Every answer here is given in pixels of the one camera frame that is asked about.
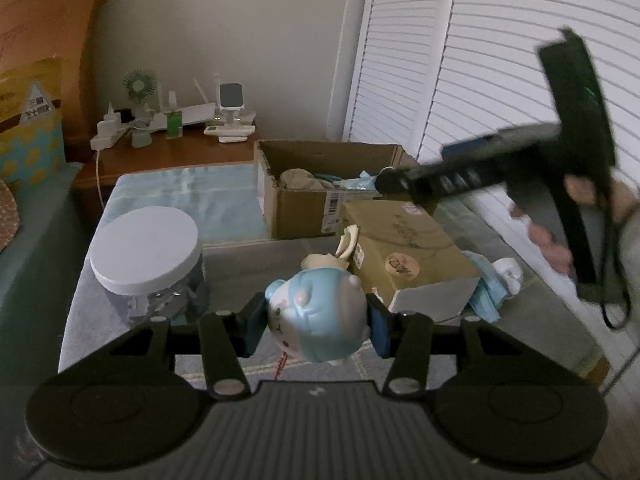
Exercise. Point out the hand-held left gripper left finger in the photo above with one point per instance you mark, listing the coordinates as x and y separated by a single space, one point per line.
252 331

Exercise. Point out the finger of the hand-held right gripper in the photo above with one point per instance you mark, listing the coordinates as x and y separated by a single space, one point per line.
440 180
472 147

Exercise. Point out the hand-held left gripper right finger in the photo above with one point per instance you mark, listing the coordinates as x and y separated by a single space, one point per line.
380 331

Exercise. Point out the blue plush toy head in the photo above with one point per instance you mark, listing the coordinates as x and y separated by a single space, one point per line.
315 310

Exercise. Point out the blue face mask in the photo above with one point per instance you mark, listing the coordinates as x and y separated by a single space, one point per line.
361 183

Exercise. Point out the cardboard box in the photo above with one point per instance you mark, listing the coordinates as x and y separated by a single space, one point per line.
295 210

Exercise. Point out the person's right hand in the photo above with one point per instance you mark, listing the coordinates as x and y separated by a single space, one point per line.
582 192

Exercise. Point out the brown paper wrapped box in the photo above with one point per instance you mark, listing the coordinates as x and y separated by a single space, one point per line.
405 240

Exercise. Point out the white louvred doors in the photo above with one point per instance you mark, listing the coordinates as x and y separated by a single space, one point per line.
450 50

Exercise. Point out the bundle of blue face masks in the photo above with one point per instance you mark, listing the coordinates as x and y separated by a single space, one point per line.
482 295

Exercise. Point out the small white plush figure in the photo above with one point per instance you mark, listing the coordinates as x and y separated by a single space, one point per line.
507 272

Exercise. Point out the clear jar with white lid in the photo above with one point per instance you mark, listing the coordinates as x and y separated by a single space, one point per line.
145 250

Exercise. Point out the wooden nightstand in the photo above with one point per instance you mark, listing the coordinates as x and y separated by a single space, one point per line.
200 152

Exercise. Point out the white remote control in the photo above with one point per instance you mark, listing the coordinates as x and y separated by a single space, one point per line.
211 130

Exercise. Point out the bed with teal sheet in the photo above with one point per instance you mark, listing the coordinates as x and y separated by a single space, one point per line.
40 280

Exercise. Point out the green labelled bottle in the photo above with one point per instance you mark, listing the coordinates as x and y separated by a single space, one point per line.
174 122

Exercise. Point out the small screen on stand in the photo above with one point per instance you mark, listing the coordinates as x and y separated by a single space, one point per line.
231 97

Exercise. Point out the white router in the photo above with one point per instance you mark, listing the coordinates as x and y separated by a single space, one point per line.
192 112

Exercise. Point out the white power strip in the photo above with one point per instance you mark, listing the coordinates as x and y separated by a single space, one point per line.
107 139

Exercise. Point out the white charger plug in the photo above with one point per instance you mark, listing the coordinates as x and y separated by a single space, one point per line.
110 120

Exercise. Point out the small green desk fan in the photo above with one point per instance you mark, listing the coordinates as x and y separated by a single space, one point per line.
140 85

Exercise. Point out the brown dotted cloth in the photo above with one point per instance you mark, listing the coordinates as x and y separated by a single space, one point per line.
7 215

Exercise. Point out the yellow snack bag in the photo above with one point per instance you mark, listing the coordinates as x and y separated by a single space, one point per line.
30 125

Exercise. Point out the wooden headboard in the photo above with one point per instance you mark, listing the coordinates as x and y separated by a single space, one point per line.
45 15

